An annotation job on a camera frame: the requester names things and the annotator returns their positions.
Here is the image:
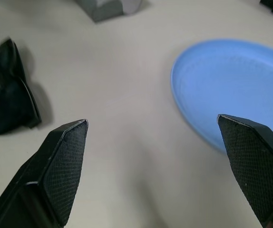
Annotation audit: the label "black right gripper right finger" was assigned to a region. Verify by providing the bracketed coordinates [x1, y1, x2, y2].
[216, 114, 273, 228]

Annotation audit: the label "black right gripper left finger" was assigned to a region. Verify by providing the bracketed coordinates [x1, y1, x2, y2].
[0, 118, 89, 228]

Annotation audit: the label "blue round plate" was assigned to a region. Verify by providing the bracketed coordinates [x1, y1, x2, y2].
[170, 39, 273, 154]

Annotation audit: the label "black sunglasses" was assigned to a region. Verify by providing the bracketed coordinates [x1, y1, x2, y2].
[0, 38, 43, 136]

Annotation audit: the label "grey box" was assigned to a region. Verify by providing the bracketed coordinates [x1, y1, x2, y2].
[75, 0, 149, 23]

